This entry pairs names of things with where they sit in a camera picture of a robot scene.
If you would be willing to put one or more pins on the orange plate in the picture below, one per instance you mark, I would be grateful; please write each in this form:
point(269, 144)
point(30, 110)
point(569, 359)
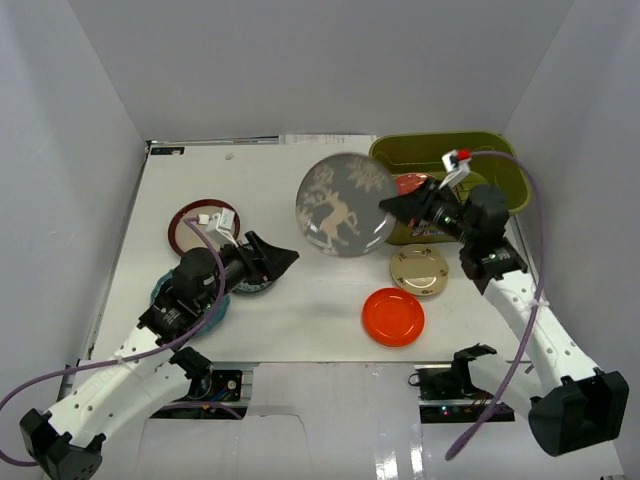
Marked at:
point(393, 318)

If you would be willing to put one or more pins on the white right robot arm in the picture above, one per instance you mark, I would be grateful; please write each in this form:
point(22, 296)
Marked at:
point(569, 402)

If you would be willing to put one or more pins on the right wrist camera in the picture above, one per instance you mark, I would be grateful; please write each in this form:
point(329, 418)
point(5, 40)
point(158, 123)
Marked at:
point(456, 163)

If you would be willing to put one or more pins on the blue patterned small plate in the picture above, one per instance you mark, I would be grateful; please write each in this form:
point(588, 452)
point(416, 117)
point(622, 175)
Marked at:
point(252, 287)

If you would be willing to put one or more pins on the teal scalloped plate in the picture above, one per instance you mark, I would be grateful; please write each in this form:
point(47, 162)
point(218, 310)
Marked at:
point(215, 315)

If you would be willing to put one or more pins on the dark red rimmed cream plate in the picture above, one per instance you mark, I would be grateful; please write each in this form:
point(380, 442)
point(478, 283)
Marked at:
point(183, 232)

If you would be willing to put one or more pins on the dark label sticker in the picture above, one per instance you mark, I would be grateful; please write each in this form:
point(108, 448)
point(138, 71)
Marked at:
point(166, 151)

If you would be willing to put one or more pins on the red plate with teal flower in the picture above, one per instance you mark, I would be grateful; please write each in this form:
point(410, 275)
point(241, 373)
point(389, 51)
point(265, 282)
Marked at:
point(407, 183)

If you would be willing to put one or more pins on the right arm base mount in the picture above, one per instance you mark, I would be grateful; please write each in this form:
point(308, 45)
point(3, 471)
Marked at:
point(446, 394)

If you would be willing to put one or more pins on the cream plate with calligraphy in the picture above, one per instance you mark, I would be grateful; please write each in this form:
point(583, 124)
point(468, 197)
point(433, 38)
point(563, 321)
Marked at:
point(419, 270)

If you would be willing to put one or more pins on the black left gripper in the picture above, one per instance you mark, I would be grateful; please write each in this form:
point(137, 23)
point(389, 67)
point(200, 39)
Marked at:
point(254, 261)

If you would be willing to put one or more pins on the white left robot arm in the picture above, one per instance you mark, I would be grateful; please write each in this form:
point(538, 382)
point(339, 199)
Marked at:
point(154, 365)

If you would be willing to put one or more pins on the white papers at back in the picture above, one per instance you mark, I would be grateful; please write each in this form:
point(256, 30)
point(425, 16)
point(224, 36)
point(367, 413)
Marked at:
point(327, 139)

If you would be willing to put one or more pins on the olive green plastic bin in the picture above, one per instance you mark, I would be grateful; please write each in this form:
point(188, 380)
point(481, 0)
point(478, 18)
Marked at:
point(421, 153)

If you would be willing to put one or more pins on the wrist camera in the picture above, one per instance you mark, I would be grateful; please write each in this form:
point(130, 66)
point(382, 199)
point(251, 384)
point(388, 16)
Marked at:
point(218, 225)
point(456, 163)

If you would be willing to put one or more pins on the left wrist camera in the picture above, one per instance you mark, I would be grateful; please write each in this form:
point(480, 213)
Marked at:
point(218, 225)

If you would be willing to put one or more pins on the grey plate with deer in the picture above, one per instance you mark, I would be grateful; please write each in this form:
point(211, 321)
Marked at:
point(337, 205)

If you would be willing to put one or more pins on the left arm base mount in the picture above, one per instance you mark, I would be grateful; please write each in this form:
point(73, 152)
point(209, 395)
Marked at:
point(212, 392)

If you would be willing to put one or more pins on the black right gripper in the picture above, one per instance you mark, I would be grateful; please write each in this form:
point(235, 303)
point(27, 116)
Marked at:
point(418, 204)

